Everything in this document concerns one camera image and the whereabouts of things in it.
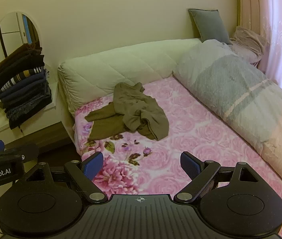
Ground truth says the olive shirt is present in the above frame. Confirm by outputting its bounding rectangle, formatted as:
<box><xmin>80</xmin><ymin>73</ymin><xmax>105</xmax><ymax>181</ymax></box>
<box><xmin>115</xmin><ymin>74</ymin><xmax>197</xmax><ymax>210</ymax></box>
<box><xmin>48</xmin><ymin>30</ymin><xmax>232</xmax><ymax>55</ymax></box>
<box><xmin>113</xmin><ymin>82</ymin><xmax>170</xmax><ymax>141</ymax></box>

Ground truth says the cream padded headboard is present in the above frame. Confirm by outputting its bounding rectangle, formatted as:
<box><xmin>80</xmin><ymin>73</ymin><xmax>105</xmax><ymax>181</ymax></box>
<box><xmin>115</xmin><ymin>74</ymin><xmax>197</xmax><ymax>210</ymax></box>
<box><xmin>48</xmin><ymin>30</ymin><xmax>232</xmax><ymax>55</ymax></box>
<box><xmin>57</xmin><ymin>38</ymin><xmax>204</xmax><ymax>114</ymax></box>

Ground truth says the round mirror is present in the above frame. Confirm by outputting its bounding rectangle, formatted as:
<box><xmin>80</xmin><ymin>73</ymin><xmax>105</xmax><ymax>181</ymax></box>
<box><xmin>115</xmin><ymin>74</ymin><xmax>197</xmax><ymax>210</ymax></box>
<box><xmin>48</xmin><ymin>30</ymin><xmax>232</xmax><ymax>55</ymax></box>
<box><xmin>0</xmin><ymin>11</ymin><xmax>43</xmax><ymax>66</ymax></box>

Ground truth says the grey pillow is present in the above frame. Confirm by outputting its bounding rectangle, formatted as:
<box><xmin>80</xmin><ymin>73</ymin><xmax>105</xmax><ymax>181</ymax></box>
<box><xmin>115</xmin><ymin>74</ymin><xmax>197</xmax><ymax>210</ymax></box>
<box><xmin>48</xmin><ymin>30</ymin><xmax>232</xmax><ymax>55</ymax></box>
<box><xmin>188</xmin><ymin>8</ymin><xmax>231</xmax><ymax>45</ymax></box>

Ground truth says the white bedside shelf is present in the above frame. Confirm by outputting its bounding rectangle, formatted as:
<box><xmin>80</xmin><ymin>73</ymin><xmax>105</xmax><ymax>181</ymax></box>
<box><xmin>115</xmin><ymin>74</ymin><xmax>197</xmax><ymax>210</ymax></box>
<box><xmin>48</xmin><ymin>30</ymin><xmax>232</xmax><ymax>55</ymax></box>
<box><xmin>0</xmin><ymin>67</ymin><xmax>64</xmax><ymax>142</ymax></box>

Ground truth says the rolled striped duvet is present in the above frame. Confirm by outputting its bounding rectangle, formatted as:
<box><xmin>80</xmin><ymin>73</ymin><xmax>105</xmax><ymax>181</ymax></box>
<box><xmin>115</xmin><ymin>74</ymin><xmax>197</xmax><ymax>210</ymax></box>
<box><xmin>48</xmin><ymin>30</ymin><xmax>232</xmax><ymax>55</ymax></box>
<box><xmin>173</xmin><ymin>39</ymin><xmax>282</xmax><ymax>200</ymax></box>

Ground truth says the pink fleece blanket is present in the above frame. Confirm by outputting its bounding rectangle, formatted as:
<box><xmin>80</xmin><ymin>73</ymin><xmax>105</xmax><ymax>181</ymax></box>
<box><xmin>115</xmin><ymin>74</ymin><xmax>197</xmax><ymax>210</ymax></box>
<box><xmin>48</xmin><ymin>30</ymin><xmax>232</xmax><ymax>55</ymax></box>
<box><xmin>229</xmin><ymin>26</ymin><xmax>271</xmax><ymax>68</ymax></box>

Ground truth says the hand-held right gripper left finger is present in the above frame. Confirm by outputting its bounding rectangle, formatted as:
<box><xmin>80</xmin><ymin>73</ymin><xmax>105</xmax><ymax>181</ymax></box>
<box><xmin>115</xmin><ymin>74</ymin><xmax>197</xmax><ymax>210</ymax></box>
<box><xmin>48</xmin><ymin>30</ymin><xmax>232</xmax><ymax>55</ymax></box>
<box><xmin>14</xmin><ymin>152</ymin><xmax>108</xmax><ymax>204</ymax></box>

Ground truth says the stack of dark folded clothes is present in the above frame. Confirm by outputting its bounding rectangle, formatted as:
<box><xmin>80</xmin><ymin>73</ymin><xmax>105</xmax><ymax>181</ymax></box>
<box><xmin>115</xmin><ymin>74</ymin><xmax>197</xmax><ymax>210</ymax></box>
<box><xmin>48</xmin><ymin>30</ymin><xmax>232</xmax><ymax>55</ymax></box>
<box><xmin>0</xmin><ymin>43</ymin><xmax>53</xmax><ymax>130</ymax></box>

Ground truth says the beige drape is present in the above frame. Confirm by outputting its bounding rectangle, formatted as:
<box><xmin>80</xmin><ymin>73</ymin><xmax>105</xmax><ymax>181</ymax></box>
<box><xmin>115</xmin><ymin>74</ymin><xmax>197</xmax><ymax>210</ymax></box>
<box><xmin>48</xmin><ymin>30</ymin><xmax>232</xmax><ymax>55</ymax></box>
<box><xmin>238</xmin><ymin>0</ymin><xmax>262</xmax><ymax>31</ymax></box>

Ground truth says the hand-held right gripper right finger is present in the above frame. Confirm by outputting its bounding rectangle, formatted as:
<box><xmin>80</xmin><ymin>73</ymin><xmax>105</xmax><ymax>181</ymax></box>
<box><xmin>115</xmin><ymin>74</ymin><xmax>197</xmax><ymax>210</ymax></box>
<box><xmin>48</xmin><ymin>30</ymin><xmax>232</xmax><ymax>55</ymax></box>
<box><xmin>174</xmin><ymin>151</ymin><xmax>268</xmax><ymax>203</ymax></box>

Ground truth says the pink floral bed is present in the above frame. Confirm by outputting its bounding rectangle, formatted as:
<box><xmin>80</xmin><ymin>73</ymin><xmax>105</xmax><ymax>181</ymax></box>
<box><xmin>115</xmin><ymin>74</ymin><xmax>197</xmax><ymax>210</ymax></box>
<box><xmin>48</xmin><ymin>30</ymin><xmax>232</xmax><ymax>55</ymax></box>
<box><xmin>73</xmin><ymin>76</ymin><xmax>282</xmax><ymax>239</ymax></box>

